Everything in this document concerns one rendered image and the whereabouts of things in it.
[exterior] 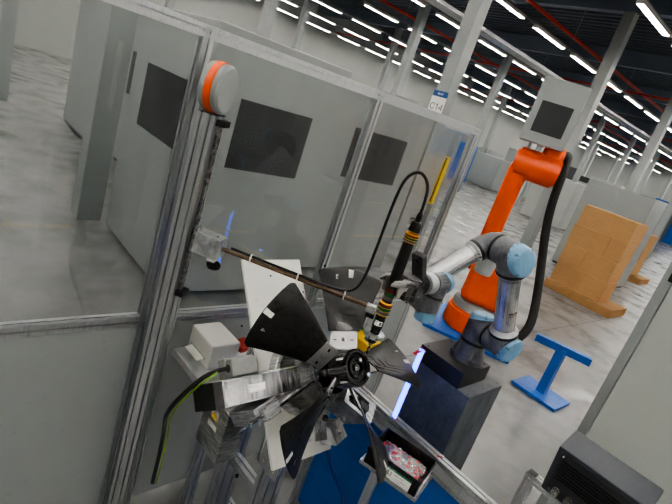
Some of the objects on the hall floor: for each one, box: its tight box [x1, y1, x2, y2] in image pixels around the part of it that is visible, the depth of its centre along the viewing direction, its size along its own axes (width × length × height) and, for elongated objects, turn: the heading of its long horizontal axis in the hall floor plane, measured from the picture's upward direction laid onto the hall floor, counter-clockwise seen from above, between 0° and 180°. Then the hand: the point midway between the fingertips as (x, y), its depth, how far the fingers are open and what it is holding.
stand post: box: [204, 427, 253, 504], centre depth 194 cm, size 4×9×115 cm, turn 88°
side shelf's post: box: [179, 440, 206, 504], centre depth 214 cm, size 4×4×83 cm
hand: (388, 279), depth 154 cm, fingers closed on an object, 4 cm apart
